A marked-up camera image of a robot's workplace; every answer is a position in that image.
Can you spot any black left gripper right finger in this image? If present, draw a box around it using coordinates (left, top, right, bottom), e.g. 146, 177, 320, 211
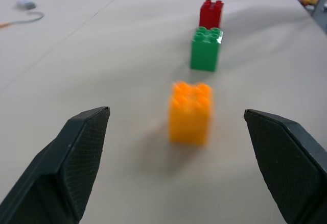
244, 109, 327, 224

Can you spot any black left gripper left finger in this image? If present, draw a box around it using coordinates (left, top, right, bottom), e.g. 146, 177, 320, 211
0, 106, 111, 224

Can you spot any orange building block cube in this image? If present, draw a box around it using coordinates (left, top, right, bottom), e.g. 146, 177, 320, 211
167, 81, 214, 146

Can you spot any green building block cube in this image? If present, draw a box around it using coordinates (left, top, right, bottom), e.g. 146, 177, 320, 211
189, 27, 224, 72

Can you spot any small grey plug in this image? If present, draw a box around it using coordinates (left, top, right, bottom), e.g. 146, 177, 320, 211
16, 0, 36, 10

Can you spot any red building block cube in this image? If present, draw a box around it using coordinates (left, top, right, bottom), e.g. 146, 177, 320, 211
199, 0, 225, 30

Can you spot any thin grey cable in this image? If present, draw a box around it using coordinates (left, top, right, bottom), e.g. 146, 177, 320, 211
0, 11, 44, 29

